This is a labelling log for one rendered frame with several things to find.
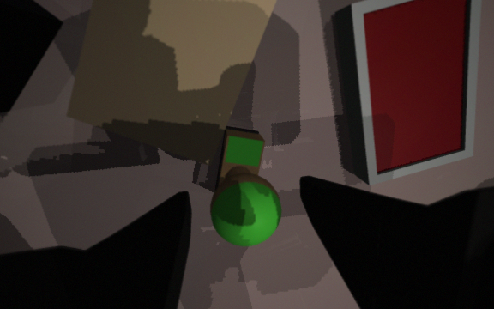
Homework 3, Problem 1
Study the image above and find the dark red ink pad in grey tray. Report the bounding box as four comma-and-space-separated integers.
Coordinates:
335, 0, 482, 185

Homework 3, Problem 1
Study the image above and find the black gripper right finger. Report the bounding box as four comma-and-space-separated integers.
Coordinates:
300, 176, 494, 309

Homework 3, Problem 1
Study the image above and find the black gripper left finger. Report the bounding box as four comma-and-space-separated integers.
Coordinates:
0, 191, 192, 309

